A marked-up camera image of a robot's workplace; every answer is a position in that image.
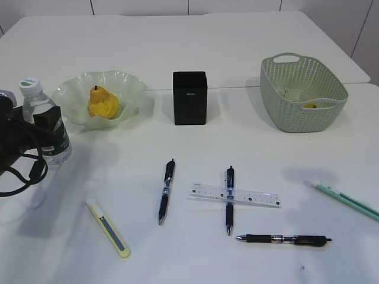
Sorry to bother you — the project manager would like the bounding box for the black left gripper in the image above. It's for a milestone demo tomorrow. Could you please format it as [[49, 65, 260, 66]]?
[[1, 97, 63, 175]]

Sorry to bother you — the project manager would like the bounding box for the clear plastic water bottle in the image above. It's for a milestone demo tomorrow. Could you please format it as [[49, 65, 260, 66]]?
[[19, 78, 72, 166]]

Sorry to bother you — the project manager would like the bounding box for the yellow pear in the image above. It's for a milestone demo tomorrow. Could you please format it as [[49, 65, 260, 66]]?
[[88, 85, 120, 120]]

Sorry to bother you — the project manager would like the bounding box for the green wavy glass plate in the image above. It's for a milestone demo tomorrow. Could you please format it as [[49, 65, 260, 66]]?
[[52, 70, 146, 130]]

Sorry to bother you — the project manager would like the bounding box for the black gel pen left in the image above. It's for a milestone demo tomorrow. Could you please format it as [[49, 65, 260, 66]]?
[[158, 159, 175, 225]]

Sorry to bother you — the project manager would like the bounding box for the black gel pen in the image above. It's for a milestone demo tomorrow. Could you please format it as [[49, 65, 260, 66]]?
[[158, 159, 175, 225], [226, 166, 235, 235], [235, 234, 332, 247]]

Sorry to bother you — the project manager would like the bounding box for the yellow utility knife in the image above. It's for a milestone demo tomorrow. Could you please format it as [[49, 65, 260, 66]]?
[[85, 199, 131, 259]]

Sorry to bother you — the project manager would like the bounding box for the black square pen holder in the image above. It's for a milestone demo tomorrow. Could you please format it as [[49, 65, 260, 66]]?
[[173, 71, 208, 125]]

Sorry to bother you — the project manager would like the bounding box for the clear plastic ruler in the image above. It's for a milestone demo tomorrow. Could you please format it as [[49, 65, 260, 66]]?
[[188, 183, 281, 208]]

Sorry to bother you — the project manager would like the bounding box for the black gel pen middle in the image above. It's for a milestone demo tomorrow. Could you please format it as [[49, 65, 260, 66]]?
[[226, 166, 235, 235]]

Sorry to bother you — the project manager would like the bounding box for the green woven plastic basket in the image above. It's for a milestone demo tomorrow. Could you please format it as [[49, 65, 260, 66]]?
[[260, 53, 349, 133]]

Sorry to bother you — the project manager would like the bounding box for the black gel pen bottom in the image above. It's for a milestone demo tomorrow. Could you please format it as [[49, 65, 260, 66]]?
[[235, 234, 332, 247]]

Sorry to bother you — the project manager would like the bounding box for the green white mechanical pencil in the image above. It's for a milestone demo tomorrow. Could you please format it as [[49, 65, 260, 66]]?
[[304, 180, 378, 222]]

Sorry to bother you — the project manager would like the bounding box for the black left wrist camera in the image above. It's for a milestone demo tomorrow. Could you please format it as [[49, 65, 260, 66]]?
[[0, 90, 17, 107]]

